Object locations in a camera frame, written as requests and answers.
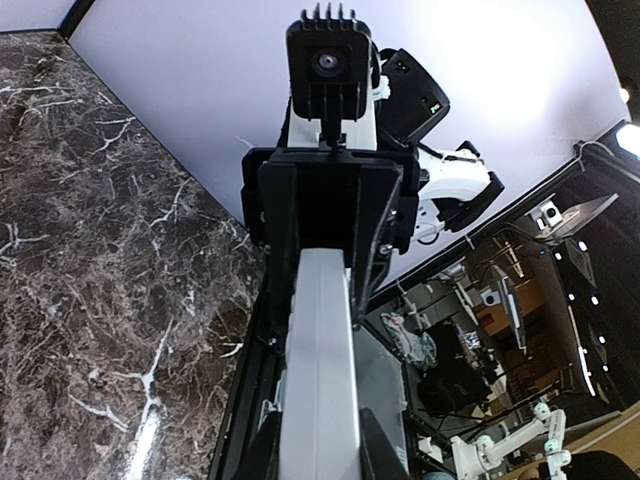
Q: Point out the white remote control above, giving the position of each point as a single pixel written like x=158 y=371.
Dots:
x=320 y=432

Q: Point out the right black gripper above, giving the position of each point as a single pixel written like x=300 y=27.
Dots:
x=353 y=200

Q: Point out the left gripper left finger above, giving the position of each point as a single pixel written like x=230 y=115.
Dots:
x=261 y=460

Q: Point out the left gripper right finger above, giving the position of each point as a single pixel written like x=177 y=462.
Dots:
x=378 y=458

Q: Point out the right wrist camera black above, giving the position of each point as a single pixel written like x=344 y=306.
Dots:
x=329 y=55

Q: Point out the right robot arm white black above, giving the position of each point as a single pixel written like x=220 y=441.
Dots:
x=404 y=103

